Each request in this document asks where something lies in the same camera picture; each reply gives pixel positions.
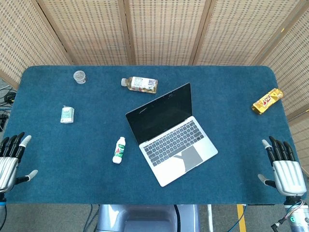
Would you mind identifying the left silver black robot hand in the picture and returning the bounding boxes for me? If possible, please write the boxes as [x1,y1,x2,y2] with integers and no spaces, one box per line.
[0,131,39,194]

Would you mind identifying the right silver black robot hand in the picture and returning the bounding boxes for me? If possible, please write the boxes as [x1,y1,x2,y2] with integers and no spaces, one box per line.
[257,136,307,197]

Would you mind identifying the silver laptop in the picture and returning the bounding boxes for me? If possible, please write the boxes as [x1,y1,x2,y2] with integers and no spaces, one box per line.
[125,82,219,188]

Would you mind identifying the yellow floor tape strip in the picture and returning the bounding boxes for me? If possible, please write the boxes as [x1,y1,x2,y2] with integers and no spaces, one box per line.
[236,204,247,232]

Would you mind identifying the blue table mat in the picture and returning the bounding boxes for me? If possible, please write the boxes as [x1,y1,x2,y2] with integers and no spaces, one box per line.
[0,65,304,205]

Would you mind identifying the yellow snack packet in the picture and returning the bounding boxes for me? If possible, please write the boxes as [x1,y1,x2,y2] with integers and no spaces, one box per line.
[252,88,284,116]

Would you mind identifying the green white tissue pack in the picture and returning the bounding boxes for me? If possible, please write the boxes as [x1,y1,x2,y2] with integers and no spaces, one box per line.
[60,105,75,124]

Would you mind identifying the white table leg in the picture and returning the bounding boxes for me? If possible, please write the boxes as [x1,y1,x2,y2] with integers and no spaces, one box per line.
[207,204,214,232]

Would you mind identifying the white milk drink bottle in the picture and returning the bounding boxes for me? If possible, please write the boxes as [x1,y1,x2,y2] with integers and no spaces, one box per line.
[112,136,126,164]

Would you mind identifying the clear plastic cup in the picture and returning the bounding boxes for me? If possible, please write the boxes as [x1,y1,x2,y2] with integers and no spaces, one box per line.
[73,70,87,85]

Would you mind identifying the grey robot torso base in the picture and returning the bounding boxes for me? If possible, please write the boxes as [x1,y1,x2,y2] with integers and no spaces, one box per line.
[96,204,201,232]

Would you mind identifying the tea bottle with white label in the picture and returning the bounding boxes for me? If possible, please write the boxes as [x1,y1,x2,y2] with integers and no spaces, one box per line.
[121,76,158,94]

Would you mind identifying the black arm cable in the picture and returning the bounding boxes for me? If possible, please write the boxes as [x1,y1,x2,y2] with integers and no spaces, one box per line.
[270,200,305,231]

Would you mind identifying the black floor cables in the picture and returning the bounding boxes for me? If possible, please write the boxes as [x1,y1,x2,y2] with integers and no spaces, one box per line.
[0,87,17,132]

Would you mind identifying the blue floor cable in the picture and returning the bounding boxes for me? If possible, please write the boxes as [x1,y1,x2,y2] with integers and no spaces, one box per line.
[83,204,99,232]

